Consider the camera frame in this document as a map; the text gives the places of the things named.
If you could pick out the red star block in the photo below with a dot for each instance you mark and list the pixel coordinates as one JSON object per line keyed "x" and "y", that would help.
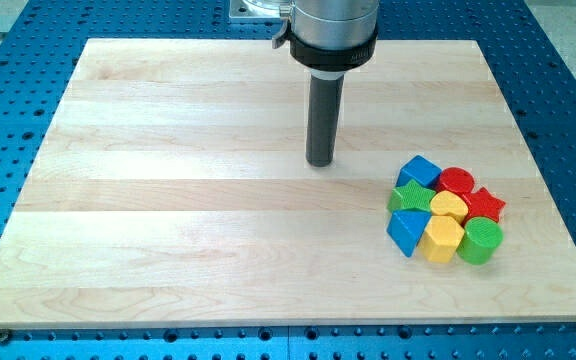
{"x": 482, "y": 203}

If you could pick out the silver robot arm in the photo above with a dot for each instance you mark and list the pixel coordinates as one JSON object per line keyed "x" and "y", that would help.
{"x": 330, "y": 38}

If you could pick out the blue cube block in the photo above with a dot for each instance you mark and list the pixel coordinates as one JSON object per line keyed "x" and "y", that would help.
{"x": 423, "y": 171}

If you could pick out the wooden board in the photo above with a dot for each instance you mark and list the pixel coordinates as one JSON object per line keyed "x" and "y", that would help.
{"x": 172, "y": 190}

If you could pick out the yellow hexagon block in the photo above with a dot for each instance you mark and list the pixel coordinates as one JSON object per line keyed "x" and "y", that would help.
{"x": 440, "y": 239}

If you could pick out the green cylinder block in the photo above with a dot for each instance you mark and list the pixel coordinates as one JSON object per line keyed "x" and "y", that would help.
{"x": 481, "y": 239}

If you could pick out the blue triangle block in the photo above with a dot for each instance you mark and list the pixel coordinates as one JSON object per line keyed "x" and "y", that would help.
{"x": 406, "y": 228}

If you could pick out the yellow heart block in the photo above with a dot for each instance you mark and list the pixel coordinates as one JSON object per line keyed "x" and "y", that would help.
{"x": 446, "y": 203}

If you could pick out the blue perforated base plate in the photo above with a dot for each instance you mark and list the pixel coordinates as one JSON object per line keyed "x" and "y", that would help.
{"x": 40, "y": 46}

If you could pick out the silver mounting plate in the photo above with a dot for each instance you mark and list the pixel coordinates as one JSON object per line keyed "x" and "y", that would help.
{"x": 251, "y": 10}

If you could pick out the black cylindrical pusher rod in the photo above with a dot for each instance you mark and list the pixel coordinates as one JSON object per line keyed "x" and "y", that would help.
{"x": 323, "y": 115}

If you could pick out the green star block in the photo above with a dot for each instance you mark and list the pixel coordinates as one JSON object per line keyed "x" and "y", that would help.
{"x": 411, "y": 196}

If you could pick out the red cylinder block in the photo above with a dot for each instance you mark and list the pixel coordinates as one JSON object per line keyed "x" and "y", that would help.
{"x": 456, "y": 180}

